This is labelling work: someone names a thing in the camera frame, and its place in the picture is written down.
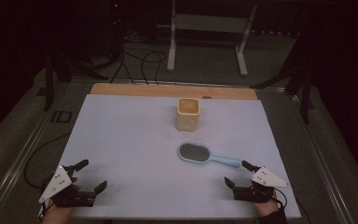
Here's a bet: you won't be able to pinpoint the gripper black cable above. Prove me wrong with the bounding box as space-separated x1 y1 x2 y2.
272 186 312 224
23 133 73 190

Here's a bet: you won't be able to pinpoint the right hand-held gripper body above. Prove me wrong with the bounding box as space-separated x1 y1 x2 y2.
232 166 292 203

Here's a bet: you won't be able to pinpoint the cream square cup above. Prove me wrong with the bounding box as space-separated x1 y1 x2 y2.
175 97 201 133

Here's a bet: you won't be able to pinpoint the black floor cables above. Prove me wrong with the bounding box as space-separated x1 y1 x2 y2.
109 30 168 86

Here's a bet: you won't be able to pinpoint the metal floor rail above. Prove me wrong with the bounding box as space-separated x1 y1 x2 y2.
287 92 358 224
0 108 55 224

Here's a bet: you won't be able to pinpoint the person's right hand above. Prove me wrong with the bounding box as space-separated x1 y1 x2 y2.
255 190 282 217

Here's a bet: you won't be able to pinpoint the person's left hand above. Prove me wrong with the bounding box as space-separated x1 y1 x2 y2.
42 176 82 220

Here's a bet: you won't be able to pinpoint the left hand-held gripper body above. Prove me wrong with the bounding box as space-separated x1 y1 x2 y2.
38 165 96 209

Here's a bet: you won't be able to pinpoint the white metal stand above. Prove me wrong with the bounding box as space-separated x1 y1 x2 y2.
166 0 258 77

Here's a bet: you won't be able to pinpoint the black rectangular floor marker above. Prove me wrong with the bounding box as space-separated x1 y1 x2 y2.
50 109 74 124

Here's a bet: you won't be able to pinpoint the light blue hairbrush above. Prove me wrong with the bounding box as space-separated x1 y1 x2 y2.
177 141 242 169

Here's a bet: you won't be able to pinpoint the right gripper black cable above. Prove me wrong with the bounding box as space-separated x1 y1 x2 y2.
272 186 312 224

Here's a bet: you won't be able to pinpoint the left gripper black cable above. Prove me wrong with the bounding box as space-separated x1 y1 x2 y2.
23 133 73 190

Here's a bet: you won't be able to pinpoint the black tripod stand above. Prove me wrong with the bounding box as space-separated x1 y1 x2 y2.
42 46 110 112
250 59 316 125

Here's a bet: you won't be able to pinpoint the white table mat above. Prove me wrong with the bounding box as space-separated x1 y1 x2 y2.
38 93 302 220

